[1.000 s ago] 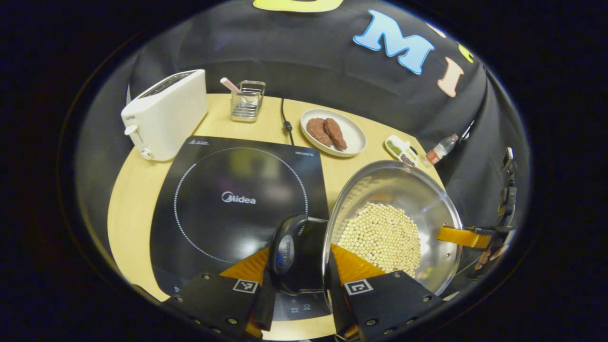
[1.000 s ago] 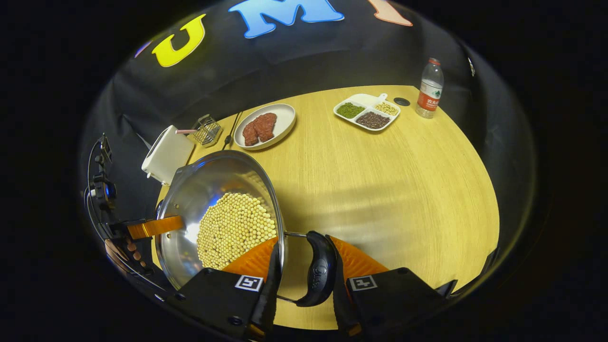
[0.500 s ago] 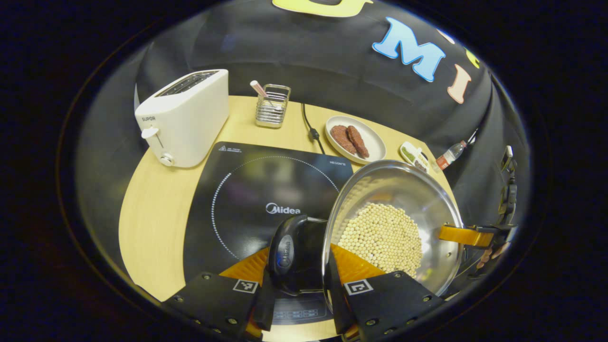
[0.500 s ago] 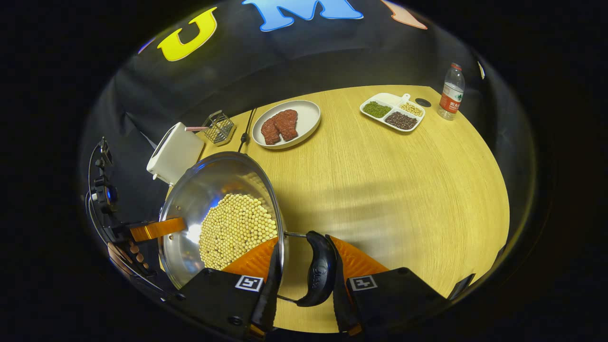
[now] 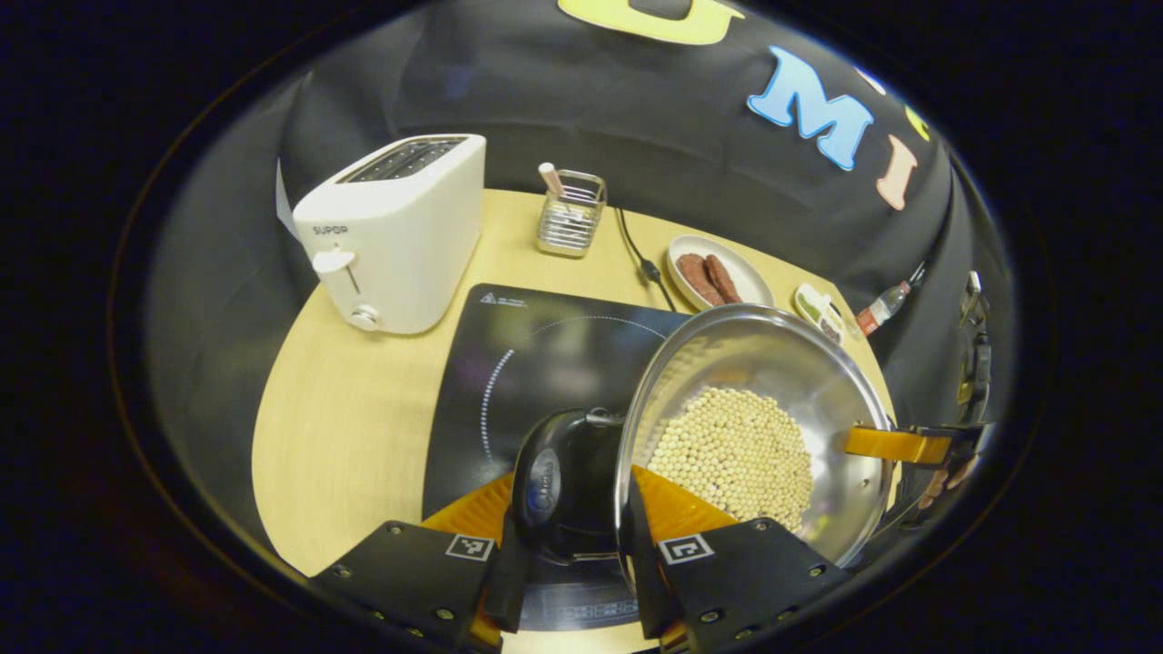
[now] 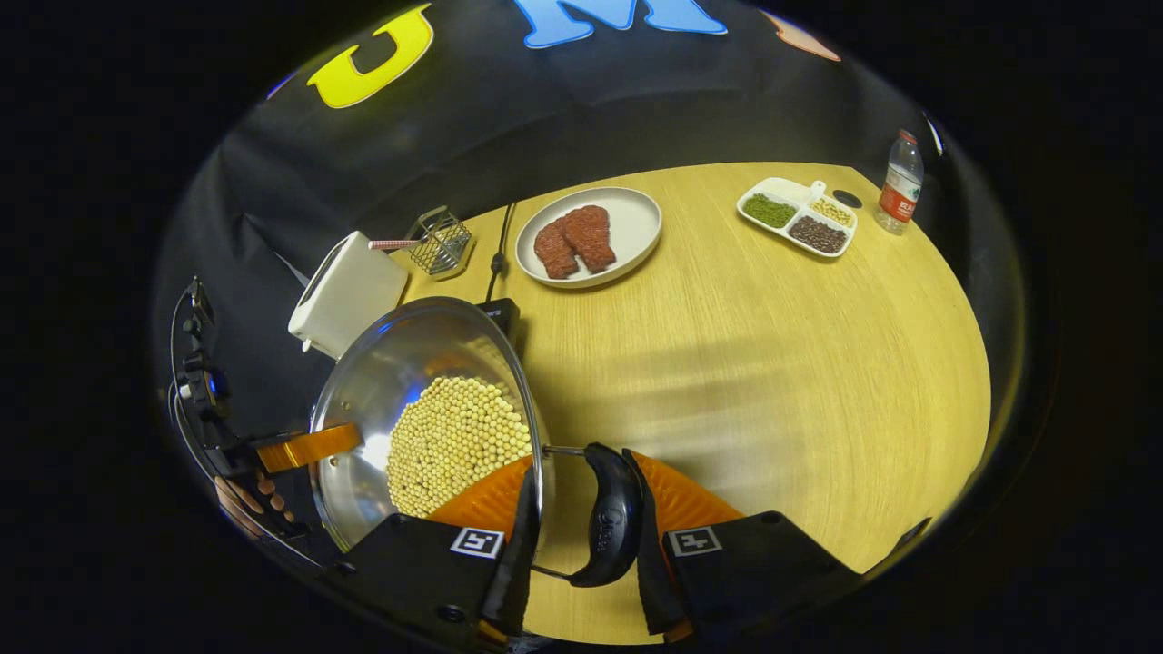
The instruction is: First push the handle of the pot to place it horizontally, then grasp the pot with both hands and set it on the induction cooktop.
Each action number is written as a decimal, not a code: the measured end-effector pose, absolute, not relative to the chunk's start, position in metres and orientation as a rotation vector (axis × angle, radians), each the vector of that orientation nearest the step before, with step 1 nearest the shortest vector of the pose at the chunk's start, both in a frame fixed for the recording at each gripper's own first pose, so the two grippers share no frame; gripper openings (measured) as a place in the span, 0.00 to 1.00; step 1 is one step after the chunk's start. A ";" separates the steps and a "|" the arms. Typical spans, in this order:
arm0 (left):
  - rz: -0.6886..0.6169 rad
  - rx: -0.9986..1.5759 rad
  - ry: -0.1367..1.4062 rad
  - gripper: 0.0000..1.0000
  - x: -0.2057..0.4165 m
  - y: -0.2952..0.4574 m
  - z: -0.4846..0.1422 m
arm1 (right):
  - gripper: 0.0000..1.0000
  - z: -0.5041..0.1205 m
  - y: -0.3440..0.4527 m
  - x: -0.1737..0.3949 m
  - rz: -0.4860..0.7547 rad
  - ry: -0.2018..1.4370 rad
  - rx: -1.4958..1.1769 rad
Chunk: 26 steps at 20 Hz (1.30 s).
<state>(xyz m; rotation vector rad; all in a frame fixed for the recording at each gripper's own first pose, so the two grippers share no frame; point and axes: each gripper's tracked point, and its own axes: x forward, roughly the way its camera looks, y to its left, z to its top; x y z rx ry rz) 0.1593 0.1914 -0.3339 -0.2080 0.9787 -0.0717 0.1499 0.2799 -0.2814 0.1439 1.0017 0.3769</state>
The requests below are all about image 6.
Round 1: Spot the wire mesh basket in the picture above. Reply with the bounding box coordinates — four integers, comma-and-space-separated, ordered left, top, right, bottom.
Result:
404, 205, 473, 276

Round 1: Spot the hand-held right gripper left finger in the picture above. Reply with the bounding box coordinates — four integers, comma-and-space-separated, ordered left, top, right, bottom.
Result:
323, 454, 543, 650

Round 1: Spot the large heap of soybeans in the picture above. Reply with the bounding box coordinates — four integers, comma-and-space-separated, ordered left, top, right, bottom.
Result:
386, 375, 534, 519

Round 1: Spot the steel pot with black handle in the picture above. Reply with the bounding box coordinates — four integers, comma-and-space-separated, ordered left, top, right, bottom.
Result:
309, 296, 646, 589

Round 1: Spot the white divided dish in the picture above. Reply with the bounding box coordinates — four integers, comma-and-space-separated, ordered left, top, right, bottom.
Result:
736, 176, 859, 260

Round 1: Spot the white toaster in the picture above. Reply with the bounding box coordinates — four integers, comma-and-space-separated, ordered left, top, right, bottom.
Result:
288, 231, 412, 361

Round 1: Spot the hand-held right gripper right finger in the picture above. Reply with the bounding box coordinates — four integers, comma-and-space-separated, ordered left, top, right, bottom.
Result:
622, 450, 932, 641

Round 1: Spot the red meat slice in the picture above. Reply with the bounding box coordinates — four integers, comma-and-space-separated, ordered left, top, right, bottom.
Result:
533, 218, 580, 280
559, 205, 617, 273

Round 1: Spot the black power cable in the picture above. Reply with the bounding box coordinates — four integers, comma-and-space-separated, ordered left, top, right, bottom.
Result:
484, 202, 517, 302

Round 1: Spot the round white plate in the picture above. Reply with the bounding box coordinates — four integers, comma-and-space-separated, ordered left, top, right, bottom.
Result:
515, 186, 663, 290

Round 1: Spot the clear water bottle red label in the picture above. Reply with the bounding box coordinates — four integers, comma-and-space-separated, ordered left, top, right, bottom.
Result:
874, 129, 925, 236

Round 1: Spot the black induction cooktop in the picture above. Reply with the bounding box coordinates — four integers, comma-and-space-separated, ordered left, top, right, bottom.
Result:
472, 298, 523, 351

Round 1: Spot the heap of dark red beans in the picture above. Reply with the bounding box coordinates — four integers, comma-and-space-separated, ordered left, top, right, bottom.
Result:
789, 215, 849, 254

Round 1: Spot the heap of green mung beans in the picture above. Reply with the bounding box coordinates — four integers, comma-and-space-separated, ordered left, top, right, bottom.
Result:
743, 193, 798, 229

